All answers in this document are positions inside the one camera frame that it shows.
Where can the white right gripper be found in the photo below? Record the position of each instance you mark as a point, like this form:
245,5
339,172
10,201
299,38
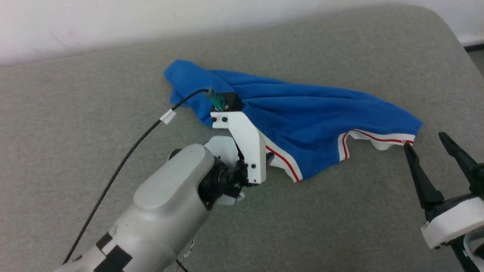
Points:
453,223

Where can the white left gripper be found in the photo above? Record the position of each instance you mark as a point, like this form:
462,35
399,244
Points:
245,143

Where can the grey fabric sofa cushion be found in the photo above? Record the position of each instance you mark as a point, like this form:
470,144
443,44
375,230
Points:
75,113

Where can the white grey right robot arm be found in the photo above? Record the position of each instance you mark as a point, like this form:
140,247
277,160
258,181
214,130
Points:
472,253

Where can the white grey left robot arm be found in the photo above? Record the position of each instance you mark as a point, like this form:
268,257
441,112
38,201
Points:
166,204

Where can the blue jersey with white sleeves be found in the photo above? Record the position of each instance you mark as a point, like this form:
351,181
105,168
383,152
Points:
302,121

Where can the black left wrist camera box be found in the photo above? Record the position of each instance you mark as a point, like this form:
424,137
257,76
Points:
232,101

